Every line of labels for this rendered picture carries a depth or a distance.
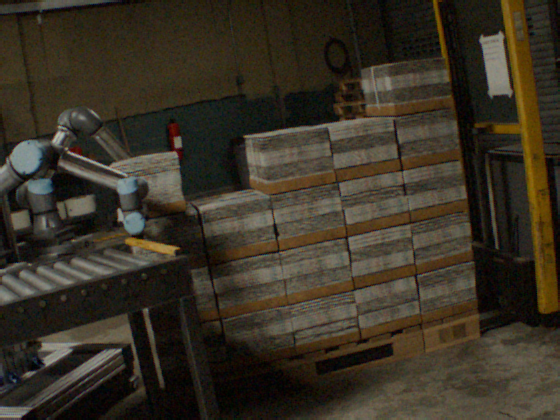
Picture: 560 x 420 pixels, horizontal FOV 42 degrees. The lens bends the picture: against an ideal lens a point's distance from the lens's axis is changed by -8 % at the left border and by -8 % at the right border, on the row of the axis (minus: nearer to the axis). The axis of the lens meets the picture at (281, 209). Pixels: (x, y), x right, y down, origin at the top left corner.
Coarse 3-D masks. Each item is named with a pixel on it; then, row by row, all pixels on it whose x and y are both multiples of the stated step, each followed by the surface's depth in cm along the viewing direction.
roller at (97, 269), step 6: (72, 258) 259; (78, 258) 255; (72, 264) 256; (78, 264) 250; (84, 264) 245; (90, 264) 241; (96, 264) 238; (90, 270) 238; (96, 270) 233; (102, 270) 229; (108, 270) 226; (114, 270) 224
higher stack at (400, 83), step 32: (416, 64) 320; (384, 96) 329; (416, 96) 321; (448, 96) 325; (416, 128) 322; (448, 128) 326; (416, 192) 326; (448, 192) 328; (416, 224) 327; (448, 224) 331; (416, 256) 329; (448, 288) 334; (448, 320) 335
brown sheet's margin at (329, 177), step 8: (312, 176) 314; (320, 176) 315; (328, 176) 316; (256, 184) 333; (264, 184) 315; (272, 184) 311; (280, 184) 312; (288, 184) 313; (296, 184) 313; (304, 184) 314; (312, 184) 315; (320, 184) 316; (264, 192) 319; (272, 192) 312
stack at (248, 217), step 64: (256, 192) 330; (320, 192) 317; (384, 192) 323; (192, 256) 308; (256, 256) 314; (320, 256) 318; (384, 256) 325; (256, 320) 316; (320, 320) 322; (384, 320) 329; (192, 384) 313; (256, 384) 333
